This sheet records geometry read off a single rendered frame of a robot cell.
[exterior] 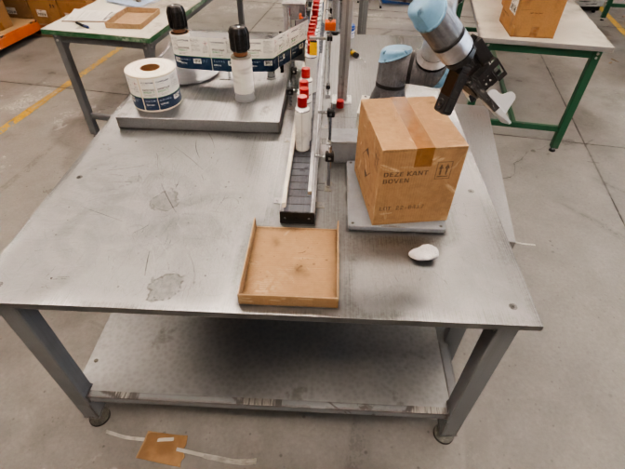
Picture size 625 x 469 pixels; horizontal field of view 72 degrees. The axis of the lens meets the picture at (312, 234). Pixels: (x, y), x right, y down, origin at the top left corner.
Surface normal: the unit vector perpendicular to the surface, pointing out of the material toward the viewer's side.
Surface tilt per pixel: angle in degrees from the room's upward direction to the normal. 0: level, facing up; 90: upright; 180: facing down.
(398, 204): 90
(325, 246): 0
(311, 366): 1
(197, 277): 0
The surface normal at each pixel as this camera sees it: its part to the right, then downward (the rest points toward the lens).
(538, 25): -0.11, 0.67
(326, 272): 0.01, -0.73
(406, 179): 0.11, 0.69
